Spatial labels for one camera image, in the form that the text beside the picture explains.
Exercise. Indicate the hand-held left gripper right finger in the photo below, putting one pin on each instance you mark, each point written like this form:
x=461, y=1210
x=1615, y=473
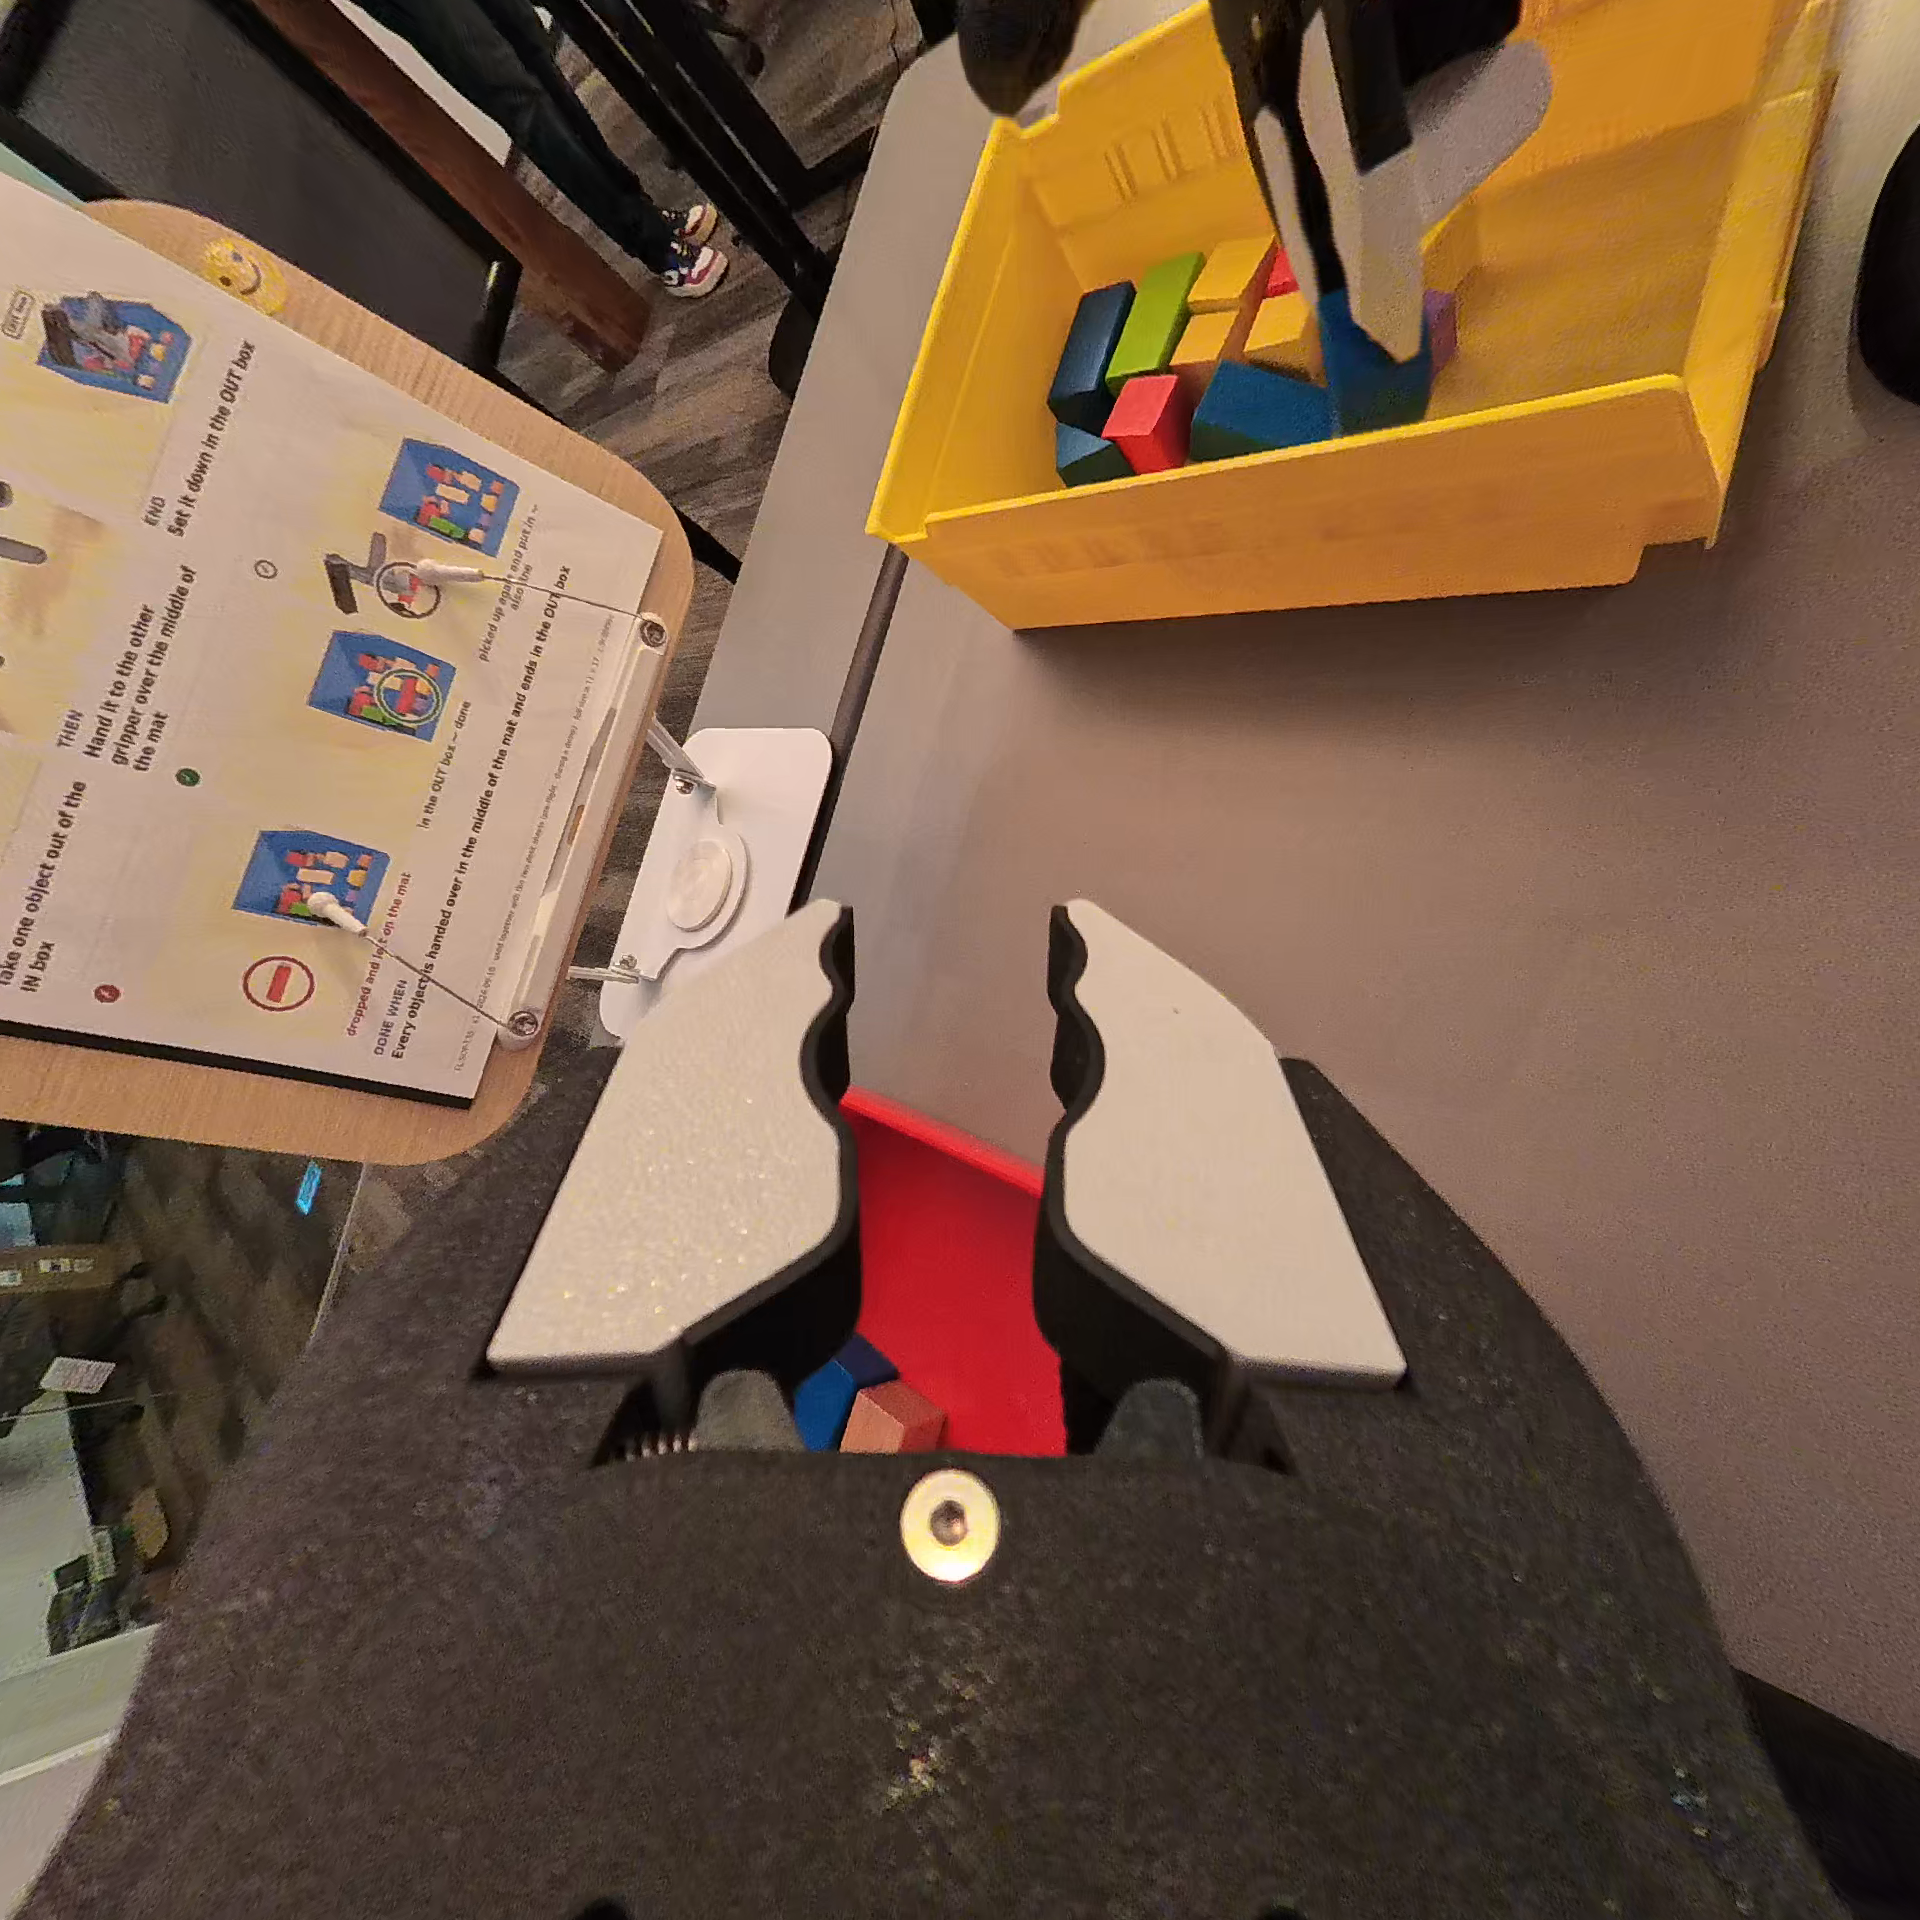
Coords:
x=1215, y=1184

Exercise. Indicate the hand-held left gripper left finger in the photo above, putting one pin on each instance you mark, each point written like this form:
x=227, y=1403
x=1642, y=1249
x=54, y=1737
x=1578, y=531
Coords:
x=676, y=1184

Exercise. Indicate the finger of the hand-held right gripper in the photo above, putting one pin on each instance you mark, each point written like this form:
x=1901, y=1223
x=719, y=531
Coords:
x=1295, y=211
x=1392, y=253

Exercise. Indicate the red wooden block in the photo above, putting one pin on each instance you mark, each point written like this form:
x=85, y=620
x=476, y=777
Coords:
x=1280, y=271

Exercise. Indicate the yellow wooden cube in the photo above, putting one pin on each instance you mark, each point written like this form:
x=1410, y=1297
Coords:
x=1234, y=275
x=1205, y=341
x=1283, y=338

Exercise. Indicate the blue wooden cylinder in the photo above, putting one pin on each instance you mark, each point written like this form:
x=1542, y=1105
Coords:
x=1372, y=389

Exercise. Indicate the red wooden cube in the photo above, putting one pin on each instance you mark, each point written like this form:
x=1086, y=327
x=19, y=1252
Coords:
x=1148, y=425

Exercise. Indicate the red plastic bin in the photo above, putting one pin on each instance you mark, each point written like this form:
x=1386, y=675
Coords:
x=946, y=1243

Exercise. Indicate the yellow plastic bin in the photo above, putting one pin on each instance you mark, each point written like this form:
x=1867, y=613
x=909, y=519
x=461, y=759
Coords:
x=1276, y=540

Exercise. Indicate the purple wooden block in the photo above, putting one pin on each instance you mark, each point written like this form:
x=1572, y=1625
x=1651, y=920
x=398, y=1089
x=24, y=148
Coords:
x=1442, y=331

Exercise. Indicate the long green wooden block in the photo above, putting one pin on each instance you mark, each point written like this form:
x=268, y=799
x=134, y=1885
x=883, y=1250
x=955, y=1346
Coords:
x=1155, y=322

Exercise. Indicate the long dark blue wooden block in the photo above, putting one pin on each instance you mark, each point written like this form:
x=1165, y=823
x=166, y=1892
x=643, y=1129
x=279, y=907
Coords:
x=1092, y=353

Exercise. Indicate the small blue wooden block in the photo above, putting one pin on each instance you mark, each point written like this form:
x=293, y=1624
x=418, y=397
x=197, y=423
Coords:
x=834, y=1395

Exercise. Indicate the dark teal triangular block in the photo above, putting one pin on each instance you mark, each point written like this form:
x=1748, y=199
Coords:
x=1094, y=457

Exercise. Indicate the white board stand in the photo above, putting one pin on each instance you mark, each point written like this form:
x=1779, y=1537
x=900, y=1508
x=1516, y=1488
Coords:
x=765, y=796

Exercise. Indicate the printed instruction sheet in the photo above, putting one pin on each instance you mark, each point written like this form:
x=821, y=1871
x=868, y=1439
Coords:
x=270, y=628

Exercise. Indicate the white box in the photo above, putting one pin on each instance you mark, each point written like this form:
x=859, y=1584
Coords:
x=61, y=1723

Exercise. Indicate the person's dark navy shirt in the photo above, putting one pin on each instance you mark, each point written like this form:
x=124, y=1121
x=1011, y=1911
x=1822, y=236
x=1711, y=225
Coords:
x=1845, y=1829

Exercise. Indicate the yellow smiley sticker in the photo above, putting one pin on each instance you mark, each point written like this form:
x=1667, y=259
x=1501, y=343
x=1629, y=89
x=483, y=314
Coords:
x=245, y=272

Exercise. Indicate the dark grey panel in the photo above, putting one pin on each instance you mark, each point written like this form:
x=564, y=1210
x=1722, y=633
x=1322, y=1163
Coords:
x=226, y=120

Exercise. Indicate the black desk frame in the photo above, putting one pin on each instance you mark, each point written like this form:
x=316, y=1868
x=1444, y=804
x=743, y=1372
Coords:
x=750, y=120

